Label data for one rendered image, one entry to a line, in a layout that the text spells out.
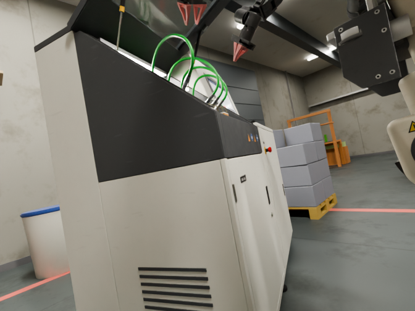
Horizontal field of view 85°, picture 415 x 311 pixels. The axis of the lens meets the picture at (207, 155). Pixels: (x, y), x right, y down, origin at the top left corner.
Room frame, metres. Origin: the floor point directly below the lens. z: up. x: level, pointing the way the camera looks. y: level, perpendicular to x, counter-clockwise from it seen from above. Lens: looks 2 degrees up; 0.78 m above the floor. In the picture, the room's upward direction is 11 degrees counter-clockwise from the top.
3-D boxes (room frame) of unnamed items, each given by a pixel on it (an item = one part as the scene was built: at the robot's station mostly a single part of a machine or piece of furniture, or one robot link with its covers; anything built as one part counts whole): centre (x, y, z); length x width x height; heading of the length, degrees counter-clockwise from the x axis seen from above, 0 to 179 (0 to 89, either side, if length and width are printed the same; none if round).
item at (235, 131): (1.07, -0.17, 0.87); 0.62 x 0.04 x 0.16; 156
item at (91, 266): (1.67, 0.33, 0.75); 1.40 x 0.28 x 1.50; 156
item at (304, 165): (3.03, -0.88, 0.52); 1.05 x 0.70 x 1.04; 46
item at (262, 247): (1.06, -0.19, 0.44); 0.65 x 0.02 x 0.68; 156
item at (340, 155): (7.49, -3.67, 0.86); 1.34 x 1.23 x 1.73; 44
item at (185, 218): (1.18, 0.07, 0.39); 0.70 x 0.58 x 0.79; 156
